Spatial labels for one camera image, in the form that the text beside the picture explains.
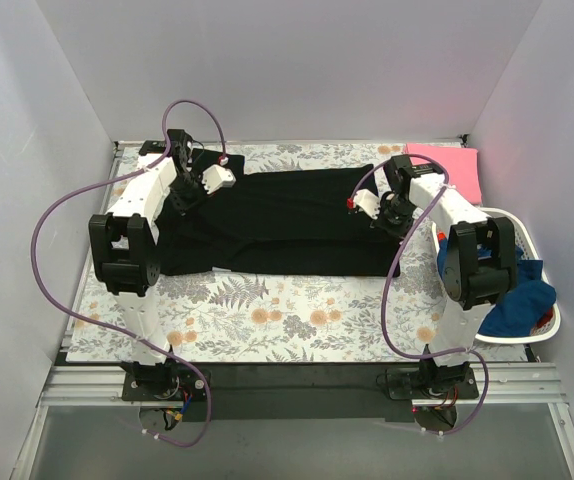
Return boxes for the black t shirt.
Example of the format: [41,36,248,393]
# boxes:
[156,154,399,277]

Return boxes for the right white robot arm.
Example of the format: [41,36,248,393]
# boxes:
[375,155,517,399]

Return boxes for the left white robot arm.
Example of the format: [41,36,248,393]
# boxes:
[88,129,206,402]

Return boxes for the folded pink t shirt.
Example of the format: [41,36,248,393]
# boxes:
[404,143,482,205]

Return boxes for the white laundry basket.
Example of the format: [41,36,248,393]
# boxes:
[431,205,563,345]

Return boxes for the blue t shirt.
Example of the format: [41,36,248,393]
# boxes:
[436,234,558,339]

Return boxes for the red orange t shirt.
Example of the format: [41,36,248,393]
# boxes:
[436,230,556,334]

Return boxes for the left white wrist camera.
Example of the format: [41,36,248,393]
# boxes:
[201,164,236,195]

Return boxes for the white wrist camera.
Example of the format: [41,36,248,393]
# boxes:
[201,164,236,195]
[347,189,380,220]

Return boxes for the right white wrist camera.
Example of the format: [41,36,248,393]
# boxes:
[347,189,380,220]

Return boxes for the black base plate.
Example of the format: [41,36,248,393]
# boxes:
[120,361,479,422]

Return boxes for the aluminium frame rail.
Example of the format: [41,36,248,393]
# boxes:
[14,362,574,479]

